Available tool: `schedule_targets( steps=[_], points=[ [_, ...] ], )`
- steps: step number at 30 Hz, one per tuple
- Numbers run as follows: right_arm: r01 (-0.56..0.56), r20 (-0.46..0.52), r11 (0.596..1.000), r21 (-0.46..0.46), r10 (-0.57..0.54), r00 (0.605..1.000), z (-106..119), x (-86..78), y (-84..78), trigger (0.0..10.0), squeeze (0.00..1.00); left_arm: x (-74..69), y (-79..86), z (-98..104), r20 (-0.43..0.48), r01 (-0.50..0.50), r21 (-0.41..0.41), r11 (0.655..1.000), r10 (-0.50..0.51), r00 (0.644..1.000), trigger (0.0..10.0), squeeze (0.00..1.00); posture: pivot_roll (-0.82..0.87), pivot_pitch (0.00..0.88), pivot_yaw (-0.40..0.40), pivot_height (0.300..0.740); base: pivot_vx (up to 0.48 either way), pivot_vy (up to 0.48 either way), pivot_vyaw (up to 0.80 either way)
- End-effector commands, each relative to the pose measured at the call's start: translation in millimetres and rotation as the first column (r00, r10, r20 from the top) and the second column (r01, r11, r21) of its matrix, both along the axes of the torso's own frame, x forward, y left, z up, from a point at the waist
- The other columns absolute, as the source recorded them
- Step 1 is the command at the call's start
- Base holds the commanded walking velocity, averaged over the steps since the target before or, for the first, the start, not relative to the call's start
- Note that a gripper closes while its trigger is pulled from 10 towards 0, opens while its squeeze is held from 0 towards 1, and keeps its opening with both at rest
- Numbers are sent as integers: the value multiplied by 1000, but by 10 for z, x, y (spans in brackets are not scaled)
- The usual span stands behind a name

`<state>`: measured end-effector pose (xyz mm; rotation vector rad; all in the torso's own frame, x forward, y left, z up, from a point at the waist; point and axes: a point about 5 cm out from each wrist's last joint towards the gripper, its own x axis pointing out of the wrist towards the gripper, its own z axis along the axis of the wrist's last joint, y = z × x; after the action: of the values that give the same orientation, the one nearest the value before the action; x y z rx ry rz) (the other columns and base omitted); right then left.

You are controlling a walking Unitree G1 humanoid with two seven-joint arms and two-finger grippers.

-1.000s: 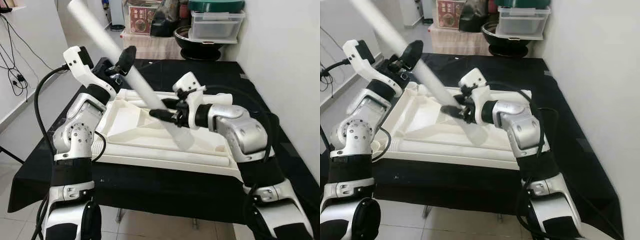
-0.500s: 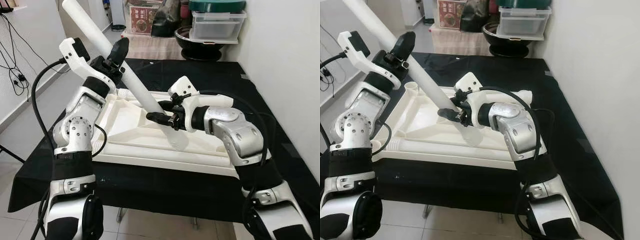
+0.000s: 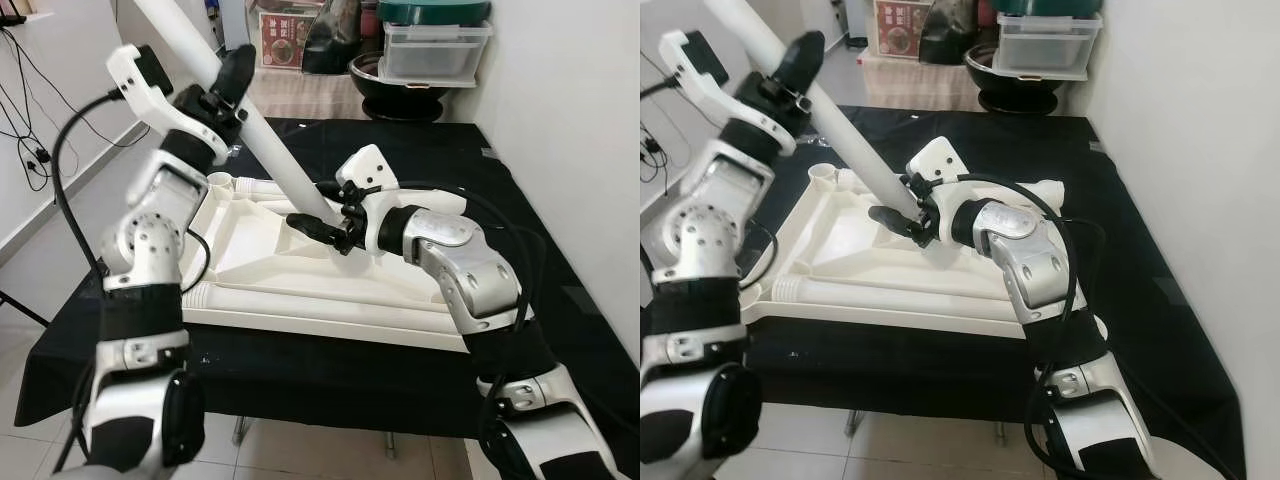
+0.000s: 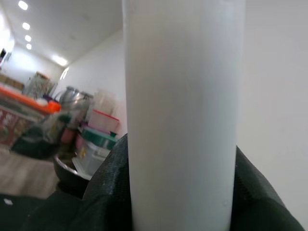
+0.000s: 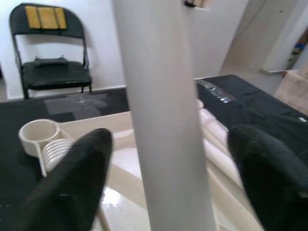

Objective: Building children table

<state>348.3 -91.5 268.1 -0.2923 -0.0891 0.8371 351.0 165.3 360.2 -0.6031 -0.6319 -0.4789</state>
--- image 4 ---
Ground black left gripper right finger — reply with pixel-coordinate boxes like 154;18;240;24
230;146;307;231

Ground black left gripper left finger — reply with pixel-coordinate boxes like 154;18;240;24
31;133;133;231

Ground white plastic table leg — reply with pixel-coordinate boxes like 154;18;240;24
121;0;246;231

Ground black round basin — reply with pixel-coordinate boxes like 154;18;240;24
53;154;93;199

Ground green lid plastic container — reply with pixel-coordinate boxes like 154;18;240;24
80;127;119;150

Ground pink plastic container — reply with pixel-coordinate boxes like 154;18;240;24
61;122;84;150

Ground red lid plastic container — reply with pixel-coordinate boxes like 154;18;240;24
88;109;120;132

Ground beige floor mat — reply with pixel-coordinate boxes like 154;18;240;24
0;148;60;199

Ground translucent white plastic container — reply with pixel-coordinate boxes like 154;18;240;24
93;89;116;116

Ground black plastic bag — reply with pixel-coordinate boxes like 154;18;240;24
11;113;63;159

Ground silver metal pot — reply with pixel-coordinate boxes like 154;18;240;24
59;86;94;115

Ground red printed carton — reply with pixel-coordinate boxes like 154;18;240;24
0;105;33;147

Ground orange lid plastic box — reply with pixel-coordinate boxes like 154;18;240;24
0;86;62;114

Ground rectangular ceiling light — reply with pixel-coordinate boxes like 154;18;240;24
51;54;68;66

